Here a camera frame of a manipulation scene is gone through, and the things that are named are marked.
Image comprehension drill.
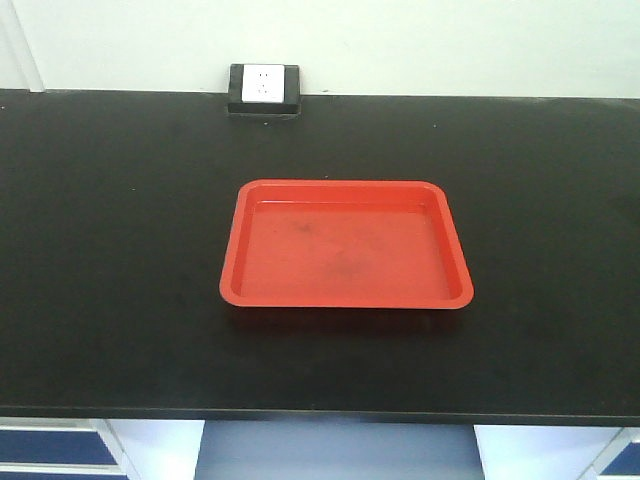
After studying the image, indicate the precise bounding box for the red plastic tray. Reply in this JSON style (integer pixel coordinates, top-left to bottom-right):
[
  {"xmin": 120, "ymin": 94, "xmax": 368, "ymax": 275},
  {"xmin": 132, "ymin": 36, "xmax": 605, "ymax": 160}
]
[{"xmin": 219, "ymin": 179, "xmax": 474, "ymax": 310}]

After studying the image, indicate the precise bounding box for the black white power socket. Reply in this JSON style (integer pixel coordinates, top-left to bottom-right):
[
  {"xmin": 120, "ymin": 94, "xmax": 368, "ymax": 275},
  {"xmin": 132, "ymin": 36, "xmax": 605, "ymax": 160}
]
[{"xmin": 227, "ymin": 63, "xmax": 301, "ymax": 117}]

